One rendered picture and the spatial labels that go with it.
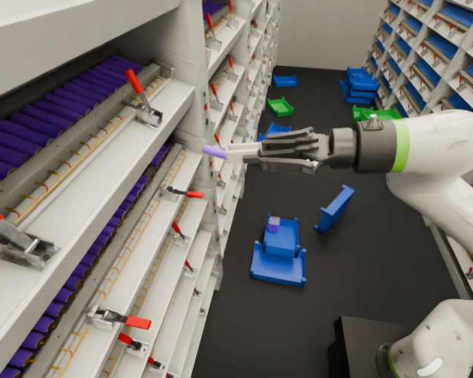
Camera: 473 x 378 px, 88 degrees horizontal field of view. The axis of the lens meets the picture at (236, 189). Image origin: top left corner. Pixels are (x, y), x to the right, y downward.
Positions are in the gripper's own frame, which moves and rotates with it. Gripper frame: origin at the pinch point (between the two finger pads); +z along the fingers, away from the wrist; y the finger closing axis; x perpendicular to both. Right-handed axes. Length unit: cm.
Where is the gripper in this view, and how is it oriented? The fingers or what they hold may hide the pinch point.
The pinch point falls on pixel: (244, 153)
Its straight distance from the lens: 51.3
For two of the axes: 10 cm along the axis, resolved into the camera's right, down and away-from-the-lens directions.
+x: 1.9, 7.2, 6.6
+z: -9.6, 0.0, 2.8
